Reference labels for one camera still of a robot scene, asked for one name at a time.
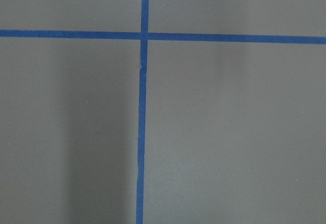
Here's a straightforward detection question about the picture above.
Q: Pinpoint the blue tape line crosswise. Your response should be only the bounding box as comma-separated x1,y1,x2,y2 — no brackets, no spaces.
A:
1,30,325,45

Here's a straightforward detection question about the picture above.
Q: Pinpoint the blue tape line lengthwise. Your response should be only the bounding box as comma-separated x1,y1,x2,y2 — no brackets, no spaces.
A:
135,0,149,224

